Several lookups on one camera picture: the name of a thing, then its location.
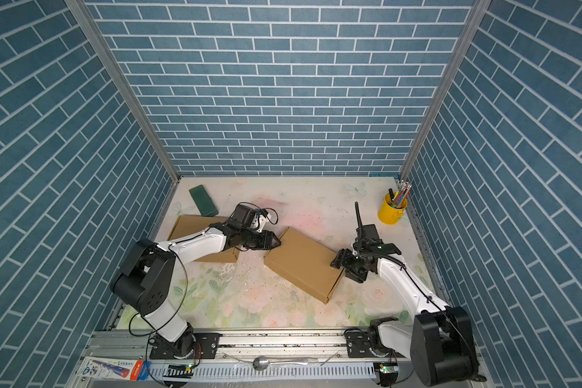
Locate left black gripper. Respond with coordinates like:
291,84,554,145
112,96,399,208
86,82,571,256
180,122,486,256
238,228,282,249

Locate cardboard box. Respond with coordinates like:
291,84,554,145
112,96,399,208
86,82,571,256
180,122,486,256
167,215,239,264
264,227,344,304

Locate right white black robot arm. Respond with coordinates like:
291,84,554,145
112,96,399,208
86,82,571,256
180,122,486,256
331,224,487,387

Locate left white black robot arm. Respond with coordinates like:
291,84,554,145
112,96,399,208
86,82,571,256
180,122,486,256
110,202,281,359

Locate yellow pen cup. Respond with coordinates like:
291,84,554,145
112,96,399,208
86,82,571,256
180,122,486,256
378,194,407,225

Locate green rectangular sponge block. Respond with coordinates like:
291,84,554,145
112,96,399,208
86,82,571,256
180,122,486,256
189,184,219,218

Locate pens in cup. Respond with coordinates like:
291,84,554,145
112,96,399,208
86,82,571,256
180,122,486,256
389,182,412,209

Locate metal spoon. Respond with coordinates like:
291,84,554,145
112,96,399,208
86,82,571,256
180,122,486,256
222,355,340,372

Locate white blue product package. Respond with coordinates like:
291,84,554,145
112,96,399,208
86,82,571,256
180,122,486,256
76,357,150,381

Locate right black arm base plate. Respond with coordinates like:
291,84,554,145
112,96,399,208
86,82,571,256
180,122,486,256
343,328,405,358

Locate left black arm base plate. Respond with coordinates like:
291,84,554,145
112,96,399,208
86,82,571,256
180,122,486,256
149,332,221,361

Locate white slotted cable duct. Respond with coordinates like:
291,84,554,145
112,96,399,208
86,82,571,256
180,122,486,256
149,362,377,383

